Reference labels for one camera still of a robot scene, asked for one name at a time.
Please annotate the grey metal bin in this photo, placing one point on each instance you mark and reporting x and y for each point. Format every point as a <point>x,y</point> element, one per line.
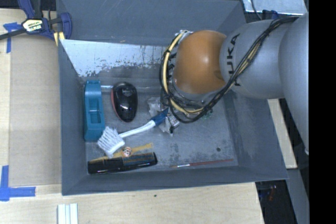
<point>194,144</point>

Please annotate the black computer mouse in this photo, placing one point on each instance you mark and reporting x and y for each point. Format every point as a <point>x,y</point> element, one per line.
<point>126,105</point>

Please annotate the yellow toy wristwatch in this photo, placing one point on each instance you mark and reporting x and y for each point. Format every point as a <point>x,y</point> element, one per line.
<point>126,151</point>

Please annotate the blue tape dispenser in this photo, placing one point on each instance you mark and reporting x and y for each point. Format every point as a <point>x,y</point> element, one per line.
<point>94,102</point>

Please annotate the black comb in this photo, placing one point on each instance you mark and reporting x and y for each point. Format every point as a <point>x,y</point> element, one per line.
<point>118,164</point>

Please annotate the pale wood flat board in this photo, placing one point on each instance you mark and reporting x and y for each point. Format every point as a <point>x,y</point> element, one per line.
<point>34,112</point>

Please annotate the thin red paintbrush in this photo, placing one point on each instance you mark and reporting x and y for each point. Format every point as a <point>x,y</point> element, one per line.
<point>210,162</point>

